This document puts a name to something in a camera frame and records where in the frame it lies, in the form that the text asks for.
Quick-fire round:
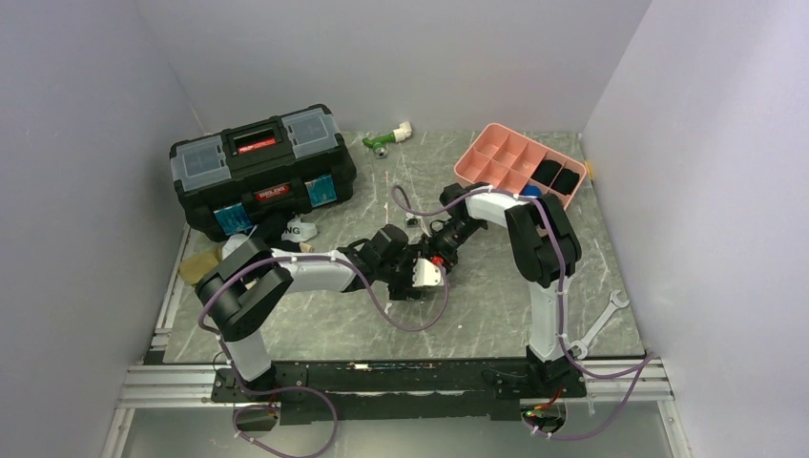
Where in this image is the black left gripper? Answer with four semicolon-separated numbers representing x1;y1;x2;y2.
377;244;427;300

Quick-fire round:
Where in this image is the pink divided organizer tray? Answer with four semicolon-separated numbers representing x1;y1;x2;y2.
453;123;589;208

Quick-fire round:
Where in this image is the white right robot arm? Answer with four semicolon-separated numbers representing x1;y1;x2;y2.
420;183;582;396

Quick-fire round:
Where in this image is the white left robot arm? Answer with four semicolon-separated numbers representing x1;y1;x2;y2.
195;224;420;401

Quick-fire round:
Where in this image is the blue rolled underwear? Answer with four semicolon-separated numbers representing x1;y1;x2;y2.
520;184;542;198

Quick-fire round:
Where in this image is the black rolled underwear left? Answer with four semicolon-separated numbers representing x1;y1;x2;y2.
531;159;562;187

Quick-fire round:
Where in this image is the black rolled underwear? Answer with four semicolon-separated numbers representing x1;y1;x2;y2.
531;159;562;187
550;169;581;196

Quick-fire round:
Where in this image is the black rolled underwear right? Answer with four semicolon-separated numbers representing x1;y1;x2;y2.
550;169;581;196

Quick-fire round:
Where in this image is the green white pipe fitting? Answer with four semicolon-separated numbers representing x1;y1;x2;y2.
362;121;413;158

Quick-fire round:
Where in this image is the silver wrench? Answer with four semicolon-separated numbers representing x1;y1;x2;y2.
570;290;631;360

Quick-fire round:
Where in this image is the black toolbox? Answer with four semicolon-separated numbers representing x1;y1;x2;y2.
169;104;357;241

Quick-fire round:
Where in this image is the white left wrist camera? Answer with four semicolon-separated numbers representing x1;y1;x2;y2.
412;258;446;289

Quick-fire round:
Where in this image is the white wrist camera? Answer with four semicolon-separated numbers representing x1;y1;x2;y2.
412;258;446;289
404;215;421;228

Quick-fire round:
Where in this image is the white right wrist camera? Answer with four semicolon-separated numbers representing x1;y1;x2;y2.
404;215;421;228

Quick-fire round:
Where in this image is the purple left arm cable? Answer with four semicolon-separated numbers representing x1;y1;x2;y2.
197;252;451;458

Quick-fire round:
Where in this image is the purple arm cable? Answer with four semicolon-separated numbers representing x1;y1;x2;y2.
390;184;658;443
197;252;451;458

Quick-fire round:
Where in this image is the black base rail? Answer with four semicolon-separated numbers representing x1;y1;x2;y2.
211;356;587;426

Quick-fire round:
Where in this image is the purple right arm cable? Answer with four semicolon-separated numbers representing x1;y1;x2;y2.
390;184;658;443

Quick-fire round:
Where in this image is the aluminium frame rail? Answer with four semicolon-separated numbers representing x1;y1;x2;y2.
100;225;694;457

